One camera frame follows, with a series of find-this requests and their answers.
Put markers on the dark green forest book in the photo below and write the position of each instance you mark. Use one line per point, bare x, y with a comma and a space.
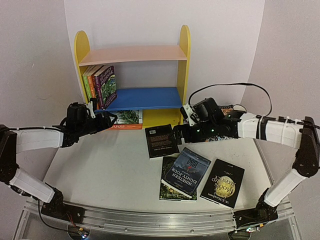
165, 192

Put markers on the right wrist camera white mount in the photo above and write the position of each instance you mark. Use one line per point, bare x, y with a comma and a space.
189, 114

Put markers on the purple Treehouse book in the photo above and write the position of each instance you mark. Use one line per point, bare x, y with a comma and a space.
106, 88

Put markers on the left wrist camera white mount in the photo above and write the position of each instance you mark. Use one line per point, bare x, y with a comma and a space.
92, 106

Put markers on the green cartoon paperback book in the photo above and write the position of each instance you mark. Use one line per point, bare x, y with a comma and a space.
86, 82

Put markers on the yellow pink blue bookshelf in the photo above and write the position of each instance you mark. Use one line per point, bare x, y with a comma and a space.
151, 78

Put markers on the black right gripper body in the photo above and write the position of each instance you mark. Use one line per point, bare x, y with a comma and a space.
185, 132

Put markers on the large orange Good Morning book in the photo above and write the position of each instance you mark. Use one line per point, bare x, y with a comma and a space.
118, 127

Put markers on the black Moon and Sixpence book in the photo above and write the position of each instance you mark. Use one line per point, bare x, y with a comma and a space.
223, 184

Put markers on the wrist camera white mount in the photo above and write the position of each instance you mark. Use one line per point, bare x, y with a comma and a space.
189, 114
92, 106

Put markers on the black paperback barcode book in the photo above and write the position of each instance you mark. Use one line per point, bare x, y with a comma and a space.
161, 142

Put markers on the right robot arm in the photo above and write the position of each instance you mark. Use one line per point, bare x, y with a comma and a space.
298, 134

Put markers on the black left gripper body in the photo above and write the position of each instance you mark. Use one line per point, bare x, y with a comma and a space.
85, 129

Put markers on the Nineteen Eighty-Four book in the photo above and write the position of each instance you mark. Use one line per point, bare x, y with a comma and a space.
186, 173

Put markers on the orange cartoon paperback book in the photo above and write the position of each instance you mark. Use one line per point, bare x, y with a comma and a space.
92, 82

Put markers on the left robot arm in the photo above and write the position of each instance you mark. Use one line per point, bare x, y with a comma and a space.
81, 119

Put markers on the white Singularity palm book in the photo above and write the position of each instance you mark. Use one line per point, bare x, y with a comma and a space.
128, 116

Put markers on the patterned cloth mat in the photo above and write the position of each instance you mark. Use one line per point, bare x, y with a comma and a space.
225, 107

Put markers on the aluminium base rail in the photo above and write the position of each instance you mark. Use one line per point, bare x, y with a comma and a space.
160, 218

